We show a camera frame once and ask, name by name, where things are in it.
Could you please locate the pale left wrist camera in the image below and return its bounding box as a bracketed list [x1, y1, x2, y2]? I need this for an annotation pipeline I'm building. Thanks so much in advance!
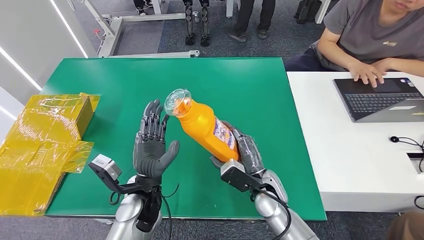
[89, 153, 123, 182]

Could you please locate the person's left hand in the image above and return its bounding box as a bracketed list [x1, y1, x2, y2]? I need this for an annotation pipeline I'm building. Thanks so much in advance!
[371, 57, 396, 76]

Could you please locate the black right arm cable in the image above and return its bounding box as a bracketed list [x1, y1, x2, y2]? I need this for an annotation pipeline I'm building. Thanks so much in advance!
[250, 186, 293, 240]

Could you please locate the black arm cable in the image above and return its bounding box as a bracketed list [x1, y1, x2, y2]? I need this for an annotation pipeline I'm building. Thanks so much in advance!
[250, 186, 293, 240]
[160, 183, 180, 240]

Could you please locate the black cable with round puck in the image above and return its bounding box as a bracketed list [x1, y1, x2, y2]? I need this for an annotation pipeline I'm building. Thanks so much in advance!
[389, 135, 424, 174]

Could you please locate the white wall light strip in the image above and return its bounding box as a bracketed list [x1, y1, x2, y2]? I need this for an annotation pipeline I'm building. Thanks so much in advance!
[0, 45, 43, 92]
[48, 0, 89, 60]

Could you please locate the person's right hand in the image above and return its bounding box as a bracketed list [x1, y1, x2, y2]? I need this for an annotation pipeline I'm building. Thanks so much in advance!
[347, 60, 387, 89]

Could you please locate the person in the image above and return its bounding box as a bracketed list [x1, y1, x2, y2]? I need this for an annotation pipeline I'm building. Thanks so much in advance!
[133, 0, 154, 17]
[284, 0, 424, 89]
[385, 211, 424, 240]
[227, 0, 276, 44]

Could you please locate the black and silver humanoid robot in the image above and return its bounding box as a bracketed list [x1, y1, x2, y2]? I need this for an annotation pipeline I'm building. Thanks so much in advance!
[182, 0, 212, 48]

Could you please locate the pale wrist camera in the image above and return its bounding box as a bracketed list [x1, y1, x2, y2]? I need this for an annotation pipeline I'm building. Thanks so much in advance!
[89, 153, 123, 182]
[219, 158, 259, 194]

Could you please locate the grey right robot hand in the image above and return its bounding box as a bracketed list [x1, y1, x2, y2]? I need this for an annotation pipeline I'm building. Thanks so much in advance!
[210, 121, 267, 177]

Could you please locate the yellow taped cardboard box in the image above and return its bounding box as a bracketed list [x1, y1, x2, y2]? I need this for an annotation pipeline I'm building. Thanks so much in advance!
[0, 92, 102, 218]

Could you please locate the white gantry frame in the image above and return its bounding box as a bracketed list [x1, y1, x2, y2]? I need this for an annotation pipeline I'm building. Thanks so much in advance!
[67, 0, 201, 60]

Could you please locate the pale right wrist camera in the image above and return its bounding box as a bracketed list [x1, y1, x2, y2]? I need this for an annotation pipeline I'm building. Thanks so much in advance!
[219, 158, 259, 194]

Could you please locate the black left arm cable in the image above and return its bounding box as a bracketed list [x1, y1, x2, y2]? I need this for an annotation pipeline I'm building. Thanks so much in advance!
[160, 183, 180, 240]

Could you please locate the dark grey laptop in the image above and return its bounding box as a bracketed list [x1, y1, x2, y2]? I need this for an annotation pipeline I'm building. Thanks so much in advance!
[332, 77, 424, 124]

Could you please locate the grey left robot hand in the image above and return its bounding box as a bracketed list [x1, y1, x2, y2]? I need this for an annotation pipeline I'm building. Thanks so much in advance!
[132, 98, 181, 180]

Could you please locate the orange bottle with printed label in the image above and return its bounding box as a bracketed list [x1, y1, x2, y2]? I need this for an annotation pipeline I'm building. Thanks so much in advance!
[163, 88, 240, 163]

